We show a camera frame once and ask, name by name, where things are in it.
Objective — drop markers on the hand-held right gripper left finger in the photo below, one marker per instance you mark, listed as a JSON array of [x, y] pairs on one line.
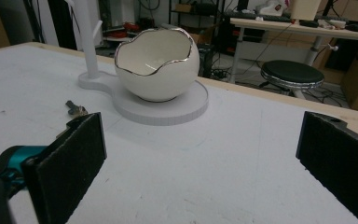
[[65, 168]]

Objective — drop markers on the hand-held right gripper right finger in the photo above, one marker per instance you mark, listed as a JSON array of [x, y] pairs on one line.
[[338, 165]]

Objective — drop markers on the metal key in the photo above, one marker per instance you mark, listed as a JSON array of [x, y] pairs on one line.
[[75, 109]]

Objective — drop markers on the white stand with hook pole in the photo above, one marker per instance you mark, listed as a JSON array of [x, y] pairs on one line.
[[158, 112]]

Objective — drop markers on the black round stool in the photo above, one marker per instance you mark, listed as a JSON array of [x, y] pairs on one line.
[[292, 71]]

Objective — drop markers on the white eggshell-shaped bowl silver rim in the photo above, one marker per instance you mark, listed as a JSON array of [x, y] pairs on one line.
[[158, 84]]

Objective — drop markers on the white table mat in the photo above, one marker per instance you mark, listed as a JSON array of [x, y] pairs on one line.
[[199, 171]]

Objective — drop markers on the light wooden desk white legs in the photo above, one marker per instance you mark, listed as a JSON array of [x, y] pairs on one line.
[[292, 29]]

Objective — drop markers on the black metal shelf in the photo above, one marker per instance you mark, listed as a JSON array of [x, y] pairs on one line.
[[199, 9]]

